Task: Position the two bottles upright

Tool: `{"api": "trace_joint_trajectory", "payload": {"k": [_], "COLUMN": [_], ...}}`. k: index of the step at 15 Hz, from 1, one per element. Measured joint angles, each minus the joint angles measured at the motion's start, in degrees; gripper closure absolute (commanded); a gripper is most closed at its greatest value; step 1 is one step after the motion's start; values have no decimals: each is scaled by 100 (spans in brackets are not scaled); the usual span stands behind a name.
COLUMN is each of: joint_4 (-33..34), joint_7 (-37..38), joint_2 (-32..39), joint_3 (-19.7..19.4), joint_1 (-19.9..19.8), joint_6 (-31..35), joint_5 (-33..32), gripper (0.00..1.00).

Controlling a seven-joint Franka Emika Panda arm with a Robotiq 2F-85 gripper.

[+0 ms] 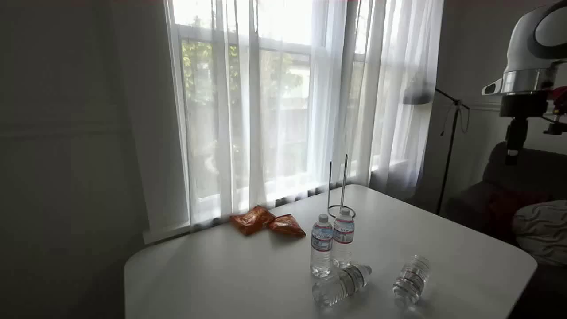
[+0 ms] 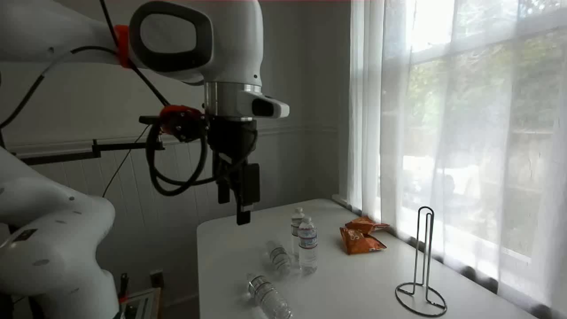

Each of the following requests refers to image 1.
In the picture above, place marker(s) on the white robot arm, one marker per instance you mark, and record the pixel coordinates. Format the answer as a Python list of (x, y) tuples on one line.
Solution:
[(535, 50)]

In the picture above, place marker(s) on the right orange snack bag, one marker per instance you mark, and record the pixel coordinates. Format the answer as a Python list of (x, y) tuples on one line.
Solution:
[(286, 225)]

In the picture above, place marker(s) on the orange snack bag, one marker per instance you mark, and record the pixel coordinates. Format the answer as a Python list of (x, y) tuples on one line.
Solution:
[(286, 225), (254, 220)]

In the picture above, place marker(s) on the left orange snack bag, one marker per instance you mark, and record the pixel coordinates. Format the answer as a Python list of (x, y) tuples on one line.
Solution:
[(254, 220)]

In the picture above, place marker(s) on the white sheer curtain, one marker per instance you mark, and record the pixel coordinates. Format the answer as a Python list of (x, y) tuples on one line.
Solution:
[(238, 103)]

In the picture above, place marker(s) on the metal paper towel holder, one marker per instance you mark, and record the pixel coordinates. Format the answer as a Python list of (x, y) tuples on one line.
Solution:
[(340, 209)]

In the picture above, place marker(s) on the dark sofa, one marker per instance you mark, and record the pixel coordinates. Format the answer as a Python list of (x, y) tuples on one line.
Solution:
[(491, 204)]

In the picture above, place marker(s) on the white patterned cushion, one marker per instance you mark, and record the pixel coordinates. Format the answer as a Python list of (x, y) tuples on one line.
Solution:
[(541, 229)]

